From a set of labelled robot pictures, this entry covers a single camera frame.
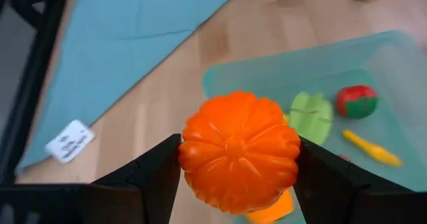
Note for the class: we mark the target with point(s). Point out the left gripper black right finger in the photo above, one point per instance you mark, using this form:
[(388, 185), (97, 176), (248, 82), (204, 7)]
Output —
[(350, 197)]

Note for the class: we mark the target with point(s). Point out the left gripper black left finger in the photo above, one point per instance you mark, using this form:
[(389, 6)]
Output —
[(116, 200)]

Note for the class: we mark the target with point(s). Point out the red toy raspberry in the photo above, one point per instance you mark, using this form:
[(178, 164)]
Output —
[(344, 157)]

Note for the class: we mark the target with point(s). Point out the thin yellow toy piece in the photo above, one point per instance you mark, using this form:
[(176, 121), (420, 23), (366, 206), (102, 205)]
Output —
[(373, 149)]

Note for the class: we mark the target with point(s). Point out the smooth orange toy fruit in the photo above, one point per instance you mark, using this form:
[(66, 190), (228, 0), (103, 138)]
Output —
[(273, 210)]

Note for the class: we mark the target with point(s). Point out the light green toy starfruit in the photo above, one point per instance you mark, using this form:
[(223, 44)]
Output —
[(312, 119)]

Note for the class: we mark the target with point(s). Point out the red toy tomato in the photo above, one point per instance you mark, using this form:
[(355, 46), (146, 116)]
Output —
[(356, 102)]

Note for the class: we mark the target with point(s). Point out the ribbed orange toy pumpkin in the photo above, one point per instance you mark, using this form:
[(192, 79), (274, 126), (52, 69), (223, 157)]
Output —
[(238, 150)]

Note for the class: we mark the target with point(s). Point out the white paper label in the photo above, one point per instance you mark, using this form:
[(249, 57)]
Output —
[(70, 141)]

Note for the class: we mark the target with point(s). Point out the teal translucent plastic container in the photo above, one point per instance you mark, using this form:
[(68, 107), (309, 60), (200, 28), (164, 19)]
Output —
[(383, 57)]

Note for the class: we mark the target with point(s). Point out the blue cloth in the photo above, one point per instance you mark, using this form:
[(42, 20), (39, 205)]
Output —
[(116, 50)]

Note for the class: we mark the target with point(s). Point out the black aluminium table frame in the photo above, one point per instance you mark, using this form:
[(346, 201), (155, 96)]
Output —
[(30, 77)]

